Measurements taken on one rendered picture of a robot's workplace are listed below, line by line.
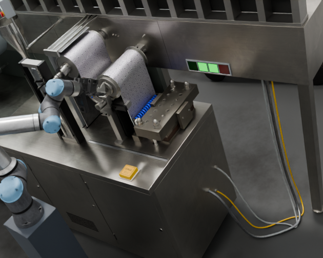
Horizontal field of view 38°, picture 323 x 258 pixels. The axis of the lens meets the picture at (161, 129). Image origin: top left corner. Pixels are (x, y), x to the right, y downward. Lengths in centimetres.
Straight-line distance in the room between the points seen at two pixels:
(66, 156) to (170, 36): 87
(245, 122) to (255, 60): 165
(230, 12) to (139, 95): 67
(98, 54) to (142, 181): 74
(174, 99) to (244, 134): 132
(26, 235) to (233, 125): 205
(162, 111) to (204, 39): 44
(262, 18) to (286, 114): 183
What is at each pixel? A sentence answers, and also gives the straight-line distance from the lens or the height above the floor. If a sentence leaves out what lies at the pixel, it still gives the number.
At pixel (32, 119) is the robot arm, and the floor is 143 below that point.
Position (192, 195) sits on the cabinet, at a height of 56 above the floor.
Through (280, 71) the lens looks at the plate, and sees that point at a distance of 225.
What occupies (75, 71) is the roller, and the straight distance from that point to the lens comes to 252.
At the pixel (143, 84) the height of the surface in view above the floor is 114.
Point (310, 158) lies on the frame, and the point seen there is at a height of 48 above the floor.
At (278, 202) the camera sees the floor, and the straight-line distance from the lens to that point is 325.
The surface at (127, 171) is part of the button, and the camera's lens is 238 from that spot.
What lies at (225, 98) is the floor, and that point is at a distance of 416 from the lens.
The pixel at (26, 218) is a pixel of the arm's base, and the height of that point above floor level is 95.
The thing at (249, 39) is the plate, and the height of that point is 137.
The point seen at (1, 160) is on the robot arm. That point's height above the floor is 120.
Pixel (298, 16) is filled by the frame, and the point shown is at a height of 149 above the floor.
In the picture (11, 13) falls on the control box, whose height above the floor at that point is 163.
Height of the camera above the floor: 249
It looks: 38 degrees down
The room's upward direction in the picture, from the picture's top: 20 degrees counter-clockwise
